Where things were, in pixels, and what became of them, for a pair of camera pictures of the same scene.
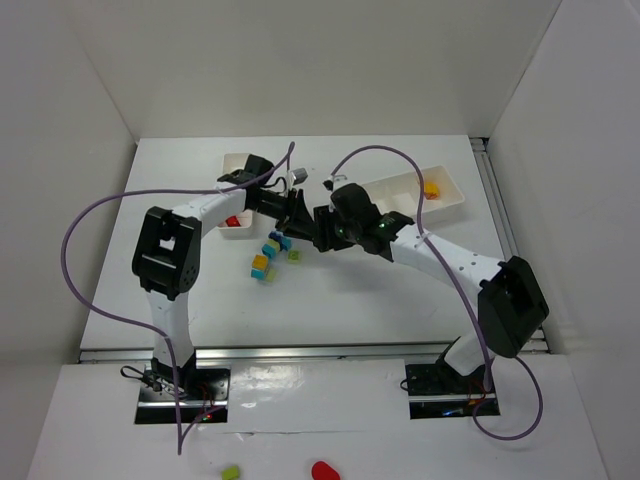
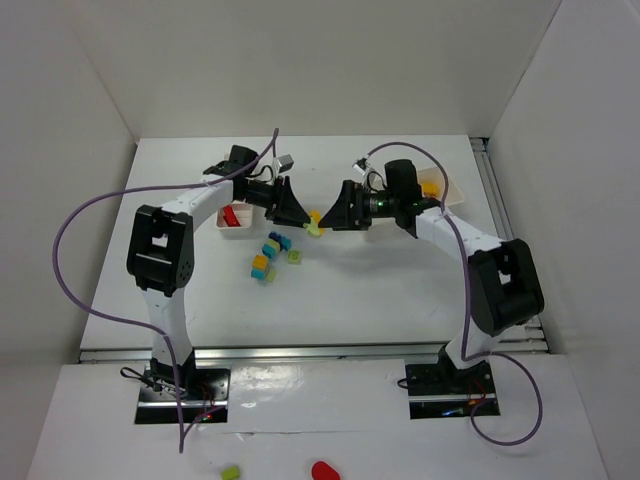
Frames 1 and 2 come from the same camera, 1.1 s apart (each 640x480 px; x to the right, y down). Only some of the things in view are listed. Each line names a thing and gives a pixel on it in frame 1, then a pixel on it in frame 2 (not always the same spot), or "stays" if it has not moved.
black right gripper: x=324 y=228 -> x=353 y=204
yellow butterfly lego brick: x=431 y=190 stays
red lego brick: x=233 y=221 stays
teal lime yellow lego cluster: x=260 y=269 stays
